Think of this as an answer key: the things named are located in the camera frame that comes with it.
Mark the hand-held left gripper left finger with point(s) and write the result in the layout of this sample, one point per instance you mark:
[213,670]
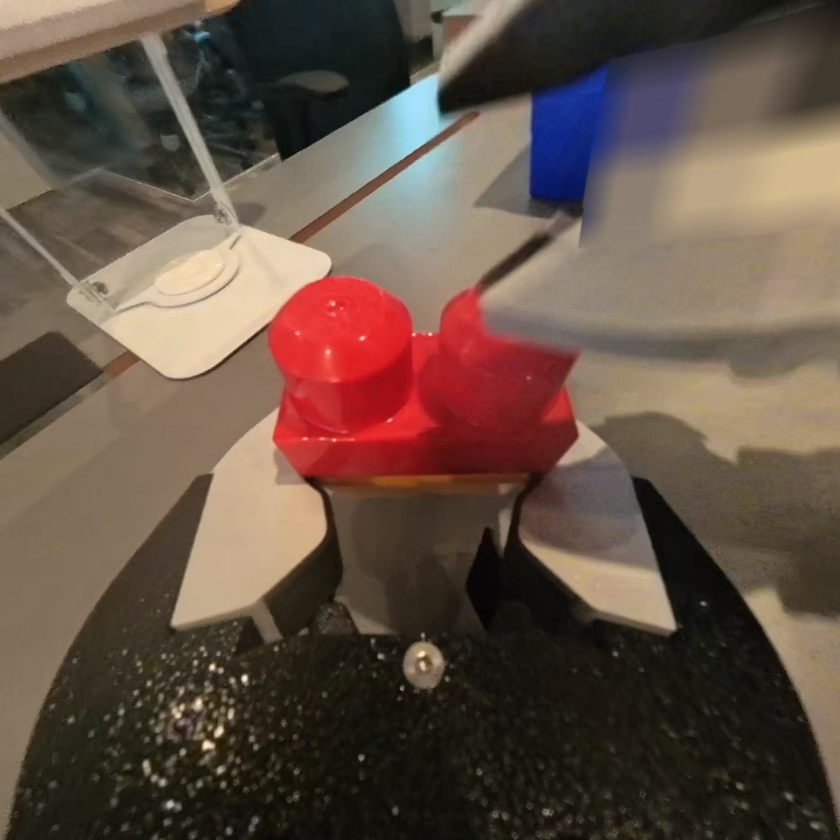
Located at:
[249,538]

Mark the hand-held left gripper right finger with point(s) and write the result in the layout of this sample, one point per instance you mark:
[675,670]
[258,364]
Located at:
[590,544]

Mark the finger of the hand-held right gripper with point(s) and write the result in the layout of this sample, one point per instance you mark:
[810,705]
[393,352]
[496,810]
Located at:
[479,26]
[656,308]

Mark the yellow one-stud block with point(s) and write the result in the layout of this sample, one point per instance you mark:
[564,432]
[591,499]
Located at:
[479,482]
[374,484]

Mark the blue plastic bin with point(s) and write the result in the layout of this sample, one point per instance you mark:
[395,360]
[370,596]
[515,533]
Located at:
[564,144]

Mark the red two-stud block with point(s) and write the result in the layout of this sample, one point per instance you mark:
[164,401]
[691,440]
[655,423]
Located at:
[354,420]

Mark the black office chair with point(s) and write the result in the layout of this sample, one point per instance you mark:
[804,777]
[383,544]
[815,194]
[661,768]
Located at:
[328,65]

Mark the acrylic sign stand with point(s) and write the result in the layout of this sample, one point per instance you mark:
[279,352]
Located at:
[197,308]

